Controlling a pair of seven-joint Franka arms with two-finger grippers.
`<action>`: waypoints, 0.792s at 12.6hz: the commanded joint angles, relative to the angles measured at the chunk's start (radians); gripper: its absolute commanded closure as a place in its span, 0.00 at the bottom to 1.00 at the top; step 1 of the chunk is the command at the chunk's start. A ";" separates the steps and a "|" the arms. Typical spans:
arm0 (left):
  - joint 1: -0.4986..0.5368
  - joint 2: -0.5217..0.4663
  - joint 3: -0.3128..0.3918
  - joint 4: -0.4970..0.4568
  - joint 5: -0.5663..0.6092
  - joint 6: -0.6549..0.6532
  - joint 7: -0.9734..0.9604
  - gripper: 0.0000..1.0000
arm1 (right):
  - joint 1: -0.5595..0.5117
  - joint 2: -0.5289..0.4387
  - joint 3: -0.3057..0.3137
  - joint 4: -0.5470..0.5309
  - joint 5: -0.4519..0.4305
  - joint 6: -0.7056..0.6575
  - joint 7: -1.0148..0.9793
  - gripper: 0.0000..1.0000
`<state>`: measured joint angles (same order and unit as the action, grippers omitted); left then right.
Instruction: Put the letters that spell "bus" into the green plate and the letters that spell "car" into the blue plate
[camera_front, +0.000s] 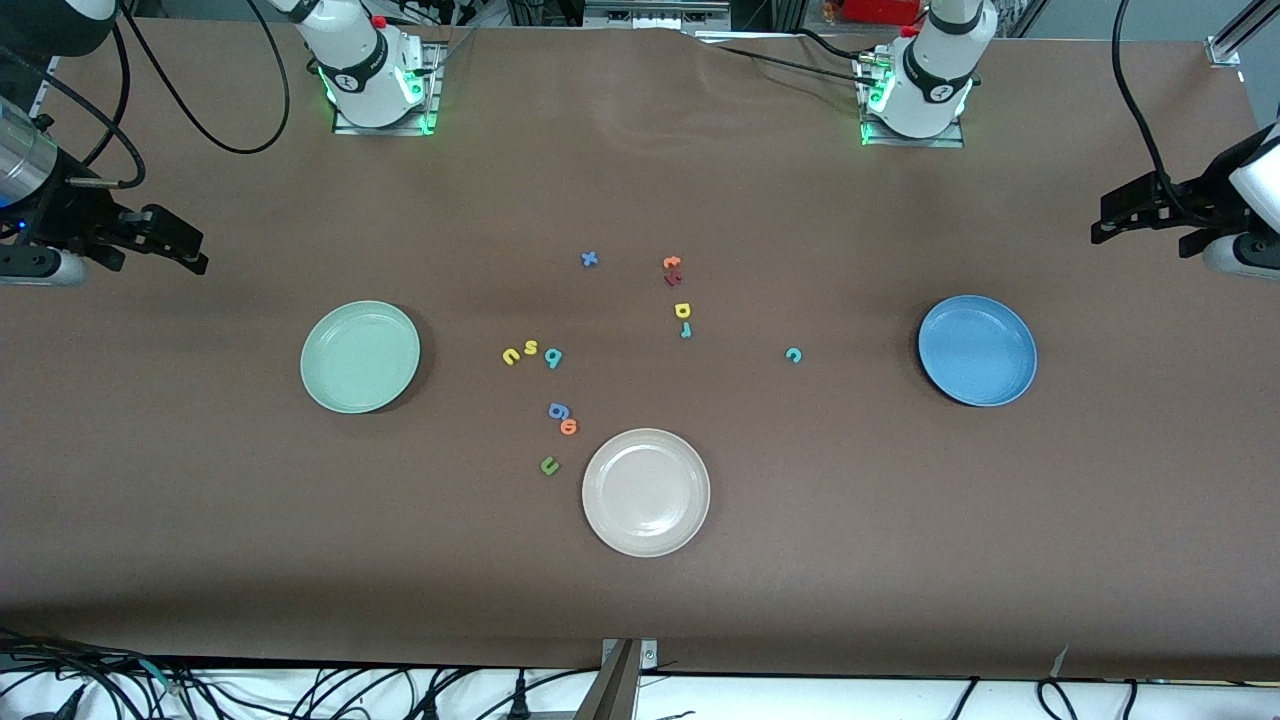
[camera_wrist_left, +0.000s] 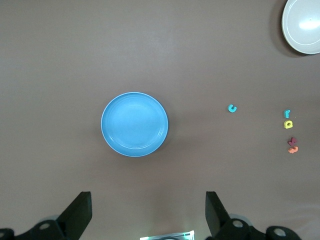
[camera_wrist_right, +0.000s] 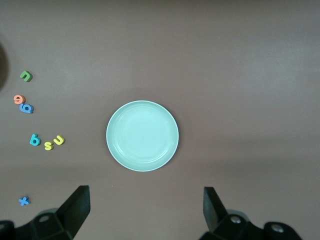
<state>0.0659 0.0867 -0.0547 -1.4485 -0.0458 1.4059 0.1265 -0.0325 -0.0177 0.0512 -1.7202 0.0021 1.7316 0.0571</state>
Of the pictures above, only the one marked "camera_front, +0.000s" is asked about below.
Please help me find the blue plate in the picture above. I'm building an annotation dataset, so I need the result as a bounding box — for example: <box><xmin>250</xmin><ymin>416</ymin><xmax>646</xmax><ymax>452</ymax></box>
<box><xmin>917</xmin><ymin>294</ymin><xmax>1039</xmax><ymax>408</ymax></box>

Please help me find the red box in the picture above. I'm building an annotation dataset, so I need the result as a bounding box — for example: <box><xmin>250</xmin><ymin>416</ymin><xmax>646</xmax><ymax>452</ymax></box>
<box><xmin>840</xmin><ymin>0</ymin><xmax>923</xmax><ymax>23</ymax></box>

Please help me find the green plate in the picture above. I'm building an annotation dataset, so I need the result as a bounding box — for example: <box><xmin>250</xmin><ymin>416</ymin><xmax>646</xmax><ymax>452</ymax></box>
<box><xmin>300</xmin><ymin>300</ymin><xmax>422</xmax><ymax>415</ymax></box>

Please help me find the brown table cover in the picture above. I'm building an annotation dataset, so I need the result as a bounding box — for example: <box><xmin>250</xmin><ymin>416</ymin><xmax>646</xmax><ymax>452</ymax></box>
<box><xmin>0</xmin><ymin>15</ymin><xmax>1280</xmax><ymax>681</ymax></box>

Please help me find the black base cable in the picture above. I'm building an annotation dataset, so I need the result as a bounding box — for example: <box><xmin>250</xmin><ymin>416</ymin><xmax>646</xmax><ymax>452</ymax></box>
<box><xmin>793</xmin><ymin>28</ymin><xmax>903</xmax><ymax>63</ymax></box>
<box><xmin>712</xmin><ymin>44</ymin><xmax>873</xmax><ymax>85</ymax></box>

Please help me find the grey metal table bracket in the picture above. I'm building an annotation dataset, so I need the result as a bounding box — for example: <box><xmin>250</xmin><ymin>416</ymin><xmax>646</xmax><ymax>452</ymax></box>
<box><xmin>575</xmin><ymin>638</ymin><xmax>659</xmax><ymax>720</ymax></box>

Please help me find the beige plate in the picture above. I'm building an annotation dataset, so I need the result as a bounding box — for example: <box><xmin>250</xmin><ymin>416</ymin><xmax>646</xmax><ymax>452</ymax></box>
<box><xmin>581</xmin><ymin>428</ymin><xmax>712</xmax><ymax>558</ymax></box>

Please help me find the aluminium frame profile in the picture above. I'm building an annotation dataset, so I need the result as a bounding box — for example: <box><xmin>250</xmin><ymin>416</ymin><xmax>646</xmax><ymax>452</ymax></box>
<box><xmin>28</xmin><ymin>55</ymin><xmax>61</xmax><ymax>121</ymax></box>
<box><xmin>1205</xmin><ymin>0</ymin><xmax>1280</xmax><ymax>69</ymax></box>

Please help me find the grey metal device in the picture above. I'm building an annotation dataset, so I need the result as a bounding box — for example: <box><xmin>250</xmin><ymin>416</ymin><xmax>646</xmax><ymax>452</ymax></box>
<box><xmin>583</xmin><ymin>0</ymin><xmax>731</xmax><ymax>31</ymax></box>

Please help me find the black cable bundle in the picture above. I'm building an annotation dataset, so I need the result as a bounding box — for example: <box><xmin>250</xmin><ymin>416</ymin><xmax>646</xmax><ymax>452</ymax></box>
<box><xmin>0</xmin><ymin>626</ymin><xmax>601</xmax><ymax>720</ymax></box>

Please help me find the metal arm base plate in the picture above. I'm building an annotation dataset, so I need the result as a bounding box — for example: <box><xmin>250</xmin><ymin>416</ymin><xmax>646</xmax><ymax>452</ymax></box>
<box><xmin>332</xmin><ymin>40</ymin><xmax>443</xmax><ymax>137</ymax></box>
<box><xmin>858</xmin><ymin>55</ymin><xmax>966</xmax><ymax>149</ymax></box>

